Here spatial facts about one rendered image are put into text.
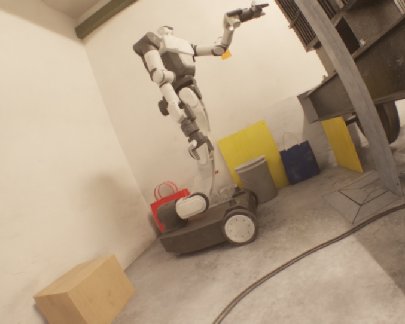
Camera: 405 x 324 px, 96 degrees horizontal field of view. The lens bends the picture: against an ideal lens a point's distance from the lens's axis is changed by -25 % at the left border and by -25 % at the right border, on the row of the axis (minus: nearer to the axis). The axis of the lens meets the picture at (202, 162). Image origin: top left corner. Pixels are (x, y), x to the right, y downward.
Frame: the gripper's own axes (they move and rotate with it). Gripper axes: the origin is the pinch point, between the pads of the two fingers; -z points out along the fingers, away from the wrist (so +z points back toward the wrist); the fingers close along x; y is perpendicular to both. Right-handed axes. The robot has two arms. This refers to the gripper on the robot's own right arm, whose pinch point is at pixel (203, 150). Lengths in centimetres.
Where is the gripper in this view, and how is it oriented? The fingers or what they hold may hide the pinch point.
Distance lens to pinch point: 130.6
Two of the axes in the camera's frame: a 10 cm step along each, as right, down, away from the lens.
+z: -5.1, -8.6, 1.0
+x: 6.8, -4.7, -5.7
